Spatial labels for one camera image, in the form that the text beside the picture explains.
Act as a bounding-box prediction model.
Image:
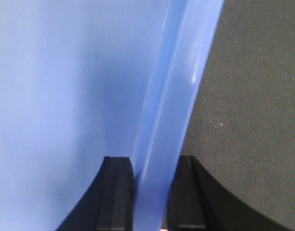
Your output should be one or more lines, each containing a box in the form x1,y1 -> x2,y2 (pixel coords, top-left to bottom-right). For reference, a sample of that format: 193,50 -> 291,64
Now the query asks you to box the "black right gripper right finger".
166,155 -> 287,231

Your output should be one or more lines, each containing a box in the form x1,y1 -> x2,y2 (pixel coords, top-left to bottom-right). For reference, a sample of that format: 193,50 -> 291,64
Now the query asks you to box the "blue plastic tray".
0,0 -> 223,231

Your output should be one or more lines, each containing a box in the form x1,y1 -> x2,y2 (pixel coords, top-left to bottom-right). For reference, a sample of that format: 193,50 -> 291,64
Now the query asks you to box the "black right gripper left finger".
57,156 -> 135,231

